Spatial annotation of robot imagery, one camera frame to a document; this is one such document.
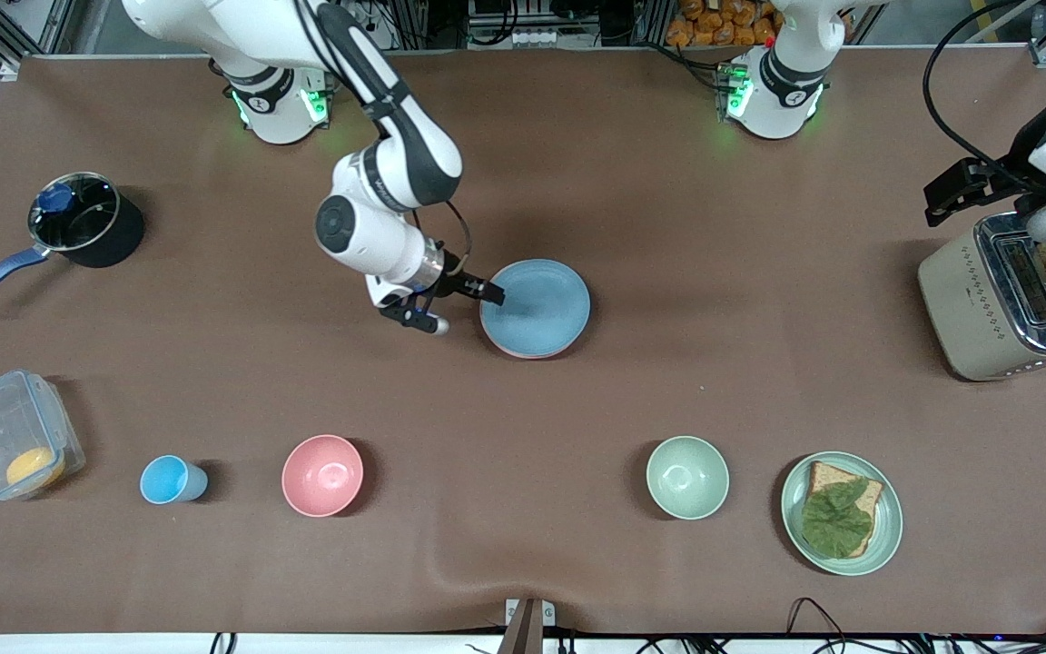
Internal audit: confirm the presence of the blue plate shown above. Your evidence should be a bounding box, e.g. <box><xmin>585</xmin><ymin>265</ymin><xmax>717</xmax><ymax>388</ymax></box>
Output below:
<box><xmin>479</xmin><ymin>259</ymin><xmax>592</xmax><ymax>359</ymax></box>

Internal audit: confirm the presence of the pink plate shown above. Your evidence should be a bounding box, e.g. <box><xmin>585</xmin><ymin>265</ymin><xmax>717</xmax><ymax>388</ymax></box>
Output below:
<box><xmin>487</xmin><ymin>336</ymin><xmax>578</xmax><ymax>361</ymax></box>

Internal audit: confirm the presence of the beige toaster with chrome top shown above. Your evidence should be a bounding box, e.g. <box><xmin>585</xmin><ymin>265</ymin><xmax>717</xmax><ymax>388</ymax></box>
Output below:
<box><xmin>918</xmin><ymin>213</ymin><xmax>1046</xmax><ymax>382</ymax></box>

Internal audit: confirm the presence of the pink bowl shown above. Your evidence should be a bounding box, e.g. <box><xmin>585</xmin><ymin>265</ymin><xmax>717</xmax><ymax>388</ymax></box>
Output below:
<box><xmin>281</xmin><ymin>435</ymin><xmax>365</xmax><ymax>518</ymax></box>

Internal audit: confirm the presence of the mint green bowl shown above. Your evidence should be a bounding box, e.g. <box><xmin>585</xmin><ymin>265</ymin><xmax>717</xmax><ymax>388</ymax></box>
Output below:
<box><xmin>646</xmin><ymin>437</ymin><xmax>730</xmax><ymax>520</ymax></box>

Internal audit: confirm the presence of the bag of orange buns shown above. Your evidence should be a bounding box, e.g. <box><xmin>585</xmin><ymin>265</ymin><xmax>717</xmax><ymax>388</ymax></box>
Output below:
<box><xmin>666</xmin><ymin>0</ymin><xmax>783</xmax><ymax>48</ymax></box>

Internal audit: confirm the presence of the bread slice under lettuce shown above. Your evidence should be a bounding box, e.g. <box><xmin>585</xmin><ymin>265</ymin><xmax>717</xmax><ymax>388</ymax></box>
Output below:
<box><xmin>803</xmin><ymin>461</ymin><xmax>885</xmax><ymax>558</ymax></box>

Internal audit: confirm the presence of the blue cup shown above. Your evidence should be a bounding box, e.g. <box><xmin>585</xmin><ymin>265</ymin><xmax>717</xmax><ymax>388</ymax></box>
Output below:
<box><xmin>140</xmin><ymin>455</ymin><xmax>209</xmax><ymax>505</ymax></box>

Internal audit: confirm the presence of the mint green plate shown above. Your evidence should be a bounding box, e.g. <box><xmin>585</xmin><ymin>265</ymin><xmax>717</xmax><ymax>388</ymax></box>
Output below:
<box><xmin>781</xmin><ymin>451</ymin><xmax>903</xmax><ymax>576</ymax></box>

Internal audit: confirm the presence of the green lettuce leaf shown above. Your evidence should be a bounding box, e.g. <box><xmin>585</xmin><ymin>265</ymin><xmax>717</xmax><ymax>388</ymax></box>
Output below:
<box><xmin>801</xmin><ymin>480</ymin><xmax>875</xmax><ymax>559</ymax></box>

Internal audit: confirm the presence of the orange fruit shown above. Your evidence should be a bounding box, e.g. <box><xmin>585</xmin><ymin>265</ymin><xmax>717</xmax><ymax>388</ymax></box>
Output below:
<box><xmin>5</xmin><ymin>447</ymin><xmax>65</xmax><ymax>491</ymax></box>

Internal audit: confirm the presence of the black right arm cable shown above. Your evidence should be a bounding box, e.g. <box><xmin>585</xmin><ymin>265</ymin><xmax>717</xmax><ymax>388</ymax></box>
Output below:
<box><xmin>410</xmin><ymin>200</ymin><xmax>473</xmax><ymax>278</ymax></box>

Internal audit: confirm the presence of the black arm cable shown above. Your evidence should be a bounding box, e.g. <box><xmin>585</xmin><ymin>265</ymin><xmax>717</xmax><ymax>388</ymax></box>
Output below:
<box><xmin>410</xmin><ymin>200</ymin><xmax>473</xmax><ymax>278</ymax></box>
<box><xmin>923</xmin><ymin>0</ymin><xmax>1037</xmax><ymax>187</ymax></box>

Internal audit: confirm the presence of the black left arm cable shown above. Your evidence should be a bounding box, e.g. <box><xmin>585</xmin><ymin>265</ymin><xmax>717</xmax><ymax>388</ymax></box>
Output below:
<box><xmin>923</xmin><ymin>0</ymin><xmax>1037</xmax><ymax>187</ymax></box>

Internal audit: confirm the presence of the black pot with blue handle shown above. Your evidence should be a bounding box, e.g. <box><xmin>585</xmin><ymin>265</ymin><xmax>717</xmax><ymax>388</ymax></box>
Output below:
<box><xmin>0</xmin><ymin>173</ymin><xmax>145</xmax><ymax>312</ymax></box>

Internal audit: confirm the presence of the metal table bracket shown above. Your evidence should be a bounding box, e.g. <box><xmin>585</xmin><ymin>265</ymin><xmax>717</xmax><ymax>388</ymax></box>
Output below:
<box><xmin>498</xmin><ymin>598</ymin><xmax>556</xmax><ymax>654</ymax></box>

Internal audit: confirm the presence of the black cable at table edge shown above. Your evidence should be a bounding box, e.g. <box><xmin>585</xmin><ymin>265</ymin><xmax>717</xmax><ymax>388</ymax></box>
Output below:
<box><xmin>786</xmin><ymin>597</ymin><xmax>851</xmax><ymax>637</ymax></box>

